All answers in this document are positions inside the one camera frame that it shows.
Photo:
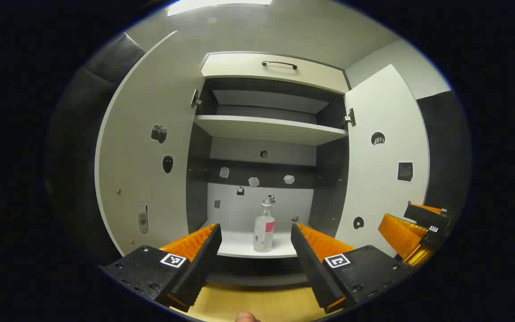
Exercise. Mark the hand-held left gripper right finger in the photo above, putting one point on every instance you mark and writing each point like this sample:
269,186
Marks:
311,264

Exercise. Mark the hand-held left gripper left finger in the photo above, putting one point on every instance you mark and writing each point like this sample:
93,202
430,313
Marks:
204,257

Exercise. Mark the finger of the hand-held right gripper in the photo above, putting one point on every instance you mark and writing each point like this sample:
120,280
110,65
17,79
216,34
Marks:
400,235
427,215

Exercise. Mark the white cabinet door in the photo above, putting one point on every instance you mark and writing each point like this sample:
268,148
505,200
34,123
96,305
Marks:
150,103
387,179

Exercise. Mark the clear spray bottle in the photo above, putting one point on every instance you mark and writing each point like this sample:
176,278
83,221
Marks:
264,230

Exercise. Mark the white and grey cabinet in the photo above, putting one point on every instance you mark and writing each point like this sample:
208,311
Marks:
329,179

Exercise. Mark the metal door hinge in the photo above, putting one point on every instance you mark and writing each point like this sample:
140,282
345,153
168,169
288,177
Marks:
195,99
350,117

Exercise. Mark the white cabinet shelf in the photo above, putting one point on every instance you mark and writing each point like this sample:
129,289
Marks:
266,127

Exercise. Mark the ceiling light panel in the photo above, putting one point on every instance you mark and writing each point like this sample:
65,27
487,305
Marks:
217,5

